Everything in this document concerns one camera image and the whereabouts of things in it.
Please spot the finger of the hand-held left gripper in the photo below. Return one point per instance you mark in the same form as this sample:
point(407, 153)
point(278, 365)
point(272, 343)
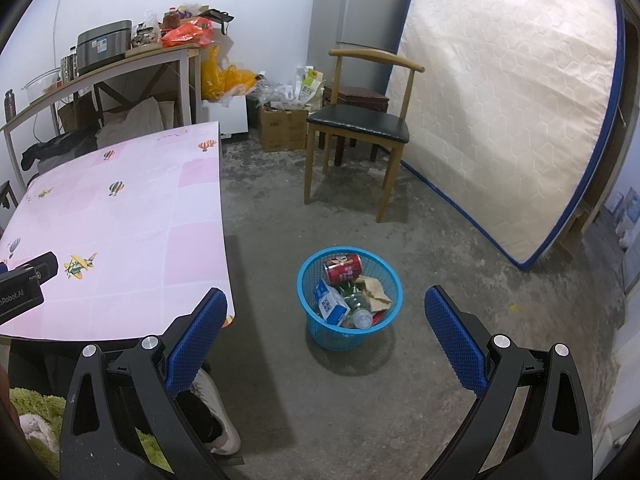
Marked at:
point(47, 262)

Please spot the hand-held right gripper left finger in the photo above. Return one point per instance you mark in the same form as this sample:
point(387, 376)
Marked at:
point(197, 340)

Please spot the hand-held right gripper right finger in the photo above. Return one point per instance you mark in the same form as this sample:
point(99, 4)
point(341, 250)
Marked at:
point(455, 340)

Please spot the brown paper bag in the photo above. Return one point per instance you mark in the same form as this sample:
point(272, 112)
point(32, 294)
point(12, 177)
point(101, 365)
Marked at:
point(374, 290)

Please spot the clear plastic bottle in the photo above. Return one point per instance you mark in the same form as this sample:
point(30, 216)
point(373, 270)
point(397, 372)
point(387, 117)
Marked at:
point(361, 316)

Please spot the blue plastic basket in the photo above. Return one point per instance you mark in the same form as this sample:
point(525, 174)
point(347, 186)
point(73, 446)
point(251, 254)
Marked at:
point(310, 320)

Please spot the blue white milk carton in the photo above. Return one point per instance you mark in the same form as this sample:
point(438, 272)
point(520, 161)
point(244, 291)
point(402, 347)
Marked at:
point(330, 305)

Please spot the red drink can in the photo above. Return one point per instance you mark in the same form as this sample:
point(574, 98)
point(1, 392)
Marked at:
point(342, 269)

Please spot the person's leg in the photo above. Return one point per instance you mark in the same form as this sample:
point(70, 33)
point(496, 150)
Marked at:
point(197, 417)

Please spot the wooden chair with black seat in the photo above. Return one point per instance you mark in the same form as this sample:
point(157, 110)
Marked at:
point(6, 195)
point(357, 125)

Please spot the person's white shoe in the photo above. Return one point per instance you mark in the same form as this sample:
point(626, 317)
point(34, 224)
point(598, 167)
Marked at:
point(222, 420)

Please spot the green fuzzy cloth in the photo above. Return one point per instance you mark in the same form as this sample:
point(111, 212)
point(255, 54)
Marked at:
point(35, 400)

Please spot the black clothing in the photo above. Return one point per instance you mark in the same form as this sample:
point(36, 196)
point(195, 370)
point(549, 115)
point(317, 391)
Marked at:
point(55, 147)

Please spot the small cardboard box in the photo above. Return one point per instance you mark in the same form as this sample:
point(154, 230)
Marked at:
point(75, 117)

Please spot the steel thermos flask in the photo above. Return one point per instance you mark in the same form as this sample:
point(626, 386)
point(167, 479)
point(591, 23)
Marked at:
point(10, 105)

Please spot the white cloth sack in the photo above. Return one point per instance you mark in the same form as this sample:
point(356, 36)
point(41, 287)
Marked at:
point(140, 120)

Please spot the clear glass bowl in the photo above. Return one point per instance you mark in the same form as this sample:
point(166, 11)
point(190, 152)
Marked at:
point(42, 85)

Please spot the steel pot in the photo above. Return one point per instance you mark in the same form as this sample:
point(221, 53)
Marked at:
point(69, 65)

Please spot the long white side table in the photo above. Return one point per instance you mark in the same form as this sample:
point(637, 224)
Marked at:
point(125, 67)

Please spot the grey rice cooker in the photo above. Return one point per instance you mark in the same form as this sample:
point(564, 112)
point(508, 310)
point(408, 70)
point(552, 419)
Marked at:
point(102, 47)

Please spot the white cabinet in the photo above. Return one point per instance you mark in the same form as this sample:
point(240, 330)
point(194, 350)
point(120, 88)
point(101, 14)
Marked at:
point(227, 117)

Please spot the white quilted mattress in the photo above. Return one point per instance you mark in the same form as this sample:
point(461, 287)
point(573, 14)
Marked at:
point(510, 100)

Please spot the clear bag of food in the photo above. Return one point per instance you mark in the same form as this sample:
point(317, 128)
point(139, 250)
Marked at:
point(145, 32)

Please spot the yellow plastic bag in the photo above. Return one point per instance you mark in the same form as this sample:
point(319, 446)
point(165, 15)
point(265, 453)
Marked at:
point(225, 80)

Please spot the pile of white plastic bags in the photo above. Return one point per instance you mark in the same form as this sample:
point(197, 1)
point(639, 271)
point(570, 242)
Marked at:
point(280, 92)

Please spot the dark wooden stool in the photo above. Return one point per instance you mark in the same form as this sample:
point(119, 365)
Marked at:
point(357, 97)

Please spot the orange plastic bag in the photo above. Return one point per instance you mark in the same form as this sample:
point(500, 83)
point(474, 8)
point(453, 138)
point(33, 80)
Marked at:
point(187, 35)

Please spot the green white package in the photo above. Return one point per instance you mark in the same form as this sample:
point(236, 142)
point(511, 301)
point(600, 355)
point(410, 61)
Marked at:
point(312, 85)

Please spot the black bag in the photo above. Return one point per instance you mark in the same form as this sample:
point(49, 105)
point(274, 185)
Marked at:
point(217, 17)

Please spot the grey refrigerator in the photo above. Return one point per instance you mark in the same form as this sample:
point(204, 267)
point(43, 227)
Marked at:
point(360, 10)

